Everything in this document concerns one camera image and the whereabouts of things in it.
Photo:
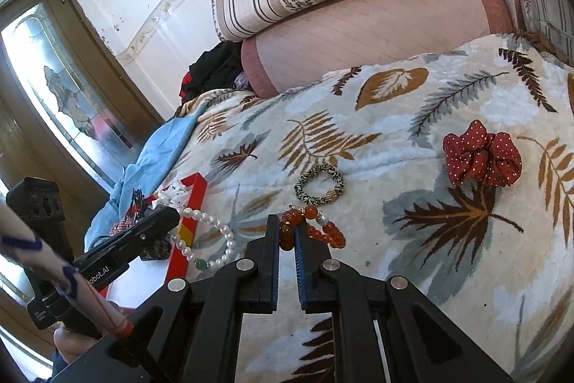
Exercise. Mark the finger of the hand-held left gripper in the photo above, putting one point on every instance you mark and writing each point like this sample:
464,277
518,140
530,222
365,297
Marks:
152,223

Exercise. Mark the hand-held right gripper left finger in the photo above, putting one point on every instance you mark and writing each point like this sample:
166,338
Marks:
273,248

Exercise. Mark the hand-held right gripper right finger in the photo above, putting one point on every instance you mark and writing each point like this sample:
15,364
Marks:
301,257

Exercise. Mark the black hair claw clip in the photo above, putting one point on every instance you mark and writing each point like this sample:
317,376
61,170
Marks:
138,201

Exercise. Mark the grey sheer scrunchie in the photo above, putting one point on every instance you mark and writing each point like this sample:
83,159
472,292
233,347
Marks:
157,250

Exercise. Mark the red plaid scrunchie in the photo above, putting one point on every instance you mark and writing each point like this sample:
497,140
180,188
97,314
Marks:
123,227

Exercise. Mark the red box with white inside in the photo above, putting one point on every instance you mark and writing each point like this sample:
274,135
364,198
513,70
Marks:
199,190

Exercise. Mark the person's left hand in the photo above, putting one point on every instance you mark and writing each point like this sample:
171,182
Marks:
71,342

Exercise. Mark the white dotted scrunchie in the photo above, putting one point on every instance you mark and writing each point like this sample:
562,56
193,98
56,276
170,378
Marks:
175,191

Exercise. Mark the cream patterned stick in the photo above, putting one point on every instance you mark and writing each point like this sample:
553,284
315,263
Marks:
49,262

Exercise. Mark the light blue cloth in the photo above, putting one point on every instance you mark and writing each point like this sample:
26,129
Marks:
148,158

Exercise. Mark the leaf print plush blanket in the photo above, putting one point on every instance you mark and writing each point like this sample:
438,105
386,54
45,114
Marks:
403,275

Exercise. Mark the wooden glass door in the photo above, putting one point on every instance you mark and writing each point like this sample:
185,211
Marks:
67,87

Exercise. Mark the pile of dark clothes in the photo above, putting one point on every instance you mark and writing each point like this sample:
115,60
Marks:
215,69

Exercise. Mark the red polka dot scrunchie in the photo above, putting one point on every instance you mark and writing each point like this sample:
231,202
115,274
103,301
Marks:
475,154

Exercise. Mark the pink quilted bolster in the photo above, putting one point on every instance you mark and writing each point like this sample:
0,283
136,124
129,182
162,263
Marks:
367,28

